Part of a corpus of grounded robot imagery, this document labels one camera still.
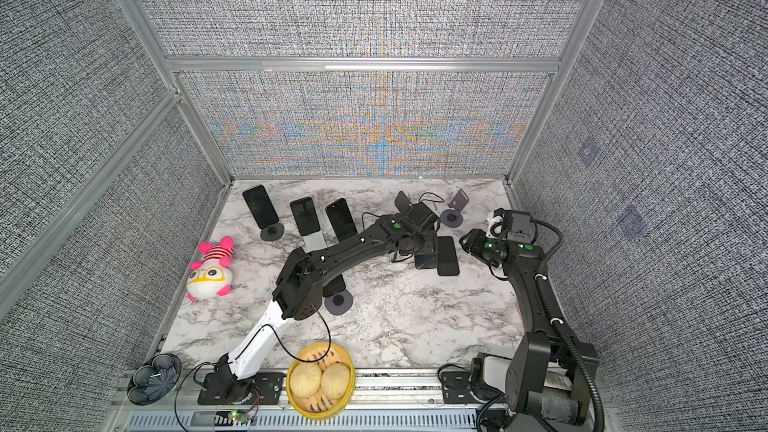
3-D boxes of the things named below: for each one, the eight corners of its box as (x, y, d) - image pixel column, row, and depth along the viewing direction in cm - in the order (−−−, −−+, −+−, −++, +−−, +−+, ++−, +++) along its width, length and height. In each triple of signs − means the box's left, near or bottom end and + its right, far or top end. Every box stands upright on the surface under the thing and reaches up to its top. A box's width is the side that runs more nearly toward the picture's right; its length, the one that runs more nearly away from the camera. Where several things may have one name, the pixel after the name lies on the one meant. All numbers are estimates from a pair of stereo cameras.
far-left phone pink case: (263, 240, 103) (246, 208, 90) (259, 223, 108) (242, 191, 95) (282, 233, 105) (268, 201, 92) (277, 217, 110) (263, 184, 96)
